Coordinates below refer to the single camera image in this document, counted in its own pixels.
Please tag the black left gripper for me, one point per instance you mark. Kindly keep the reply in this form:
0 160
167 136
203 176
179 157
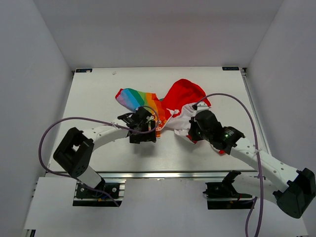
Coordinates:
149 135

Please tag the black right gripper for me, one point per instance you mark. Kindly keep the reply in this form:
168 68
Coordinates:
191 132

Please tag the red rainbow children's jacket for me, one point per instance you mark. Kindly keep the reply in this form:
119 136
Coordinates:
174 110

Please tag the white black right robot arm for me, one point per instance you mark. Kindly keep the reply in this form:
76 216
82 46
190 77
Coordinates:
292 190

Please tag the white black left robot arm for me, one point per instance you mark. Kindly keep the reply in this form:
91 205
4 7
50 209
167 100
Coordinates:
74 152

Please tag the blue right table label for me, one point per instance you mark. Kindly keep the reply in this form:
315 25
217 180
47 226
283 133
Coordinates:
230 68

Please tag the blue table label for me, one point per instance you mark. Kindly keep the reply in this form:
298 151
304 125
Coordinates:
88 70
230 68

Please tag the blue left table label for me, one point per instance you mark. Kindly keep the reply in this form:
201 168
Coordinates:
88 70

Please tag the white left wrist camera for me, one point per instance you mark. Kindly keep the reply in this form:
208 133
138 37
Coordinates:
150 123

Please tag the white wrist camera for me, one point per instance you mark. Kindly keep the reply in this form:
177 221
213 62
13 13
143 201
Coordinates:
150 123
200 106

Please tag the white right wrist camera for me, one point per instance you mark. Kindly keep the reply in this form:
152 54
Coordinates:
200 106

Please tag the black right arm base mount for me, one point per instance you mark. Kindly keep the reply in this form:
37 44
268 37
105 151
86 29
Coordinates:
223 196

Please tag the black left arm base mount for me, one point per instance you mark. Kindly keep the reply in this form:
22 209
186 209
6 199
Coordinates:
108 195

